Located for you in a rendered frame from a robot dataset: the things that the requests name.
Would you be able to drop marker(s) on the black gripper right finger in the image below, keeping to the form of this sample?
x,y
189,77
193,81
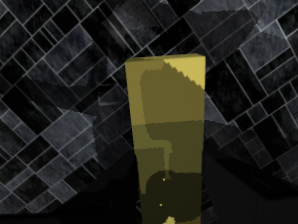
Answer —
x,y
243,194

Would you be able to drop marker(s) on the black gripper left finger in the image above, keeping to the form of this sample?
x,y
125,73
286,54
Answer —
x,y
110,199

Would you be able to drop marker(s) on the yellow bar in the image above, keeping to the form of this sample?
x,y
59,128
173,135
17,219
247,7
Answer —
x,y
167,100

